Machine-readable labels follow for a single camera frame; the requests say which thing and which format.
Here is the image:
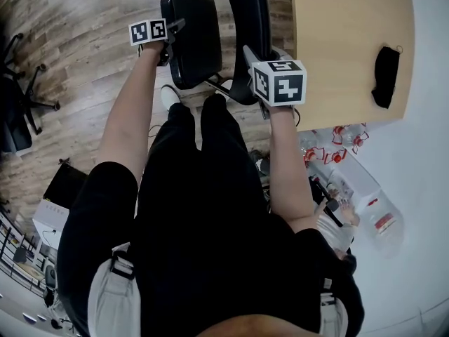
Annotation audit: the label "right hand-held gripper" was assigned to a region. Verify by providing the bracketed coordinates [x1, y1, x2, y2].
[241, 44, 308, 120]

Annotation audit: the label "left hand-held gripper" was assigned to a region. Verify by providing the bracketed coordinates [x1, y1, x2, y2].
[128, 18, 187, 67]

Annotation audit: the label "black folding chair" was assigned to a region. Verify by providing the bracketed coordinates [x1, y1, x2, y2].
[159, 0, 293, 107]

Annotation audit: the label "person's right forearm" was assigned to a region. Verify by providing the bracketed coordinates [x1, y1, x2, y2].
[267, 105, 317, 232]

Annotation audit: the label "person's left forearm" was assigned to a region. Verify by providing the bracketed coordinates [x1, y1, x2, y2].
[95, 43, 168, 189]

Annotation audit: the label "black office chair base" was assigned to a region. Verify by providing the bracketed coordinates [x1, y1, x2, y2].
[0, 32, 62, 154]

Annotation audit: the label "person's white shoe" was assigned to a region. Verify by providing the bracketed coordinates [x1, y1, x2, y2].
[160, 84, 182, 112]

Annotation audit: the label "pile of clear plastic bottles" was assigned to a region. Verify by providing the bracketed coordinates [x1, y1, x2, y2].
[297, 122, 370, 178]

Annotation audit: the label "black cloth pouch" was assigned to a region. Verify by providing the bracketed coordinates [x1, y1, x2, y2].
[370, 45, 403, 110]

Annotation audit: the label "person's black trousers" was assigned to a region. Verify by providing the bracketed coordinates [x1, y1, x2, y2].
[134, 93, 278, 329]

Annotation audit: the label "black flat box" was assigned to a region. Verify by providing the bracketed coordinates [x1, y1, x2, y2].
[43, 161, 89, 211]

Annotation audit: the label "large clear plastic bottle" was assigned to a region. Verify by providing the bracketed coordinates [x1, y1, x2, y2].
[356, 186, 405, 258]

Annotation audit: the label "person's black shirt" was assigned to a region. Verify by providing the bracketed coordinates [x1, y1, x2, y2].
[55, 160, 366, 337]

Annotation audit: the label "white printed box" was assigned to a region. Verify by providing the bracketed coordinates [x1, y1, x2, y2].
[32, 198, 71, 253]

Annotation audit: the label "grey backpack strap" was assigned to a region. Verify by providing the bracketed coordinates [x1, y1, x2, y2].
[86, 242, 142, 337]
[319, 277, 349, 337]

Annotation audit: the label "metal wire rack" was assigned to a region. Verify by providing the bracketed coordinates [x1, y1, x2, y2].
[0, 201, 47, 298]

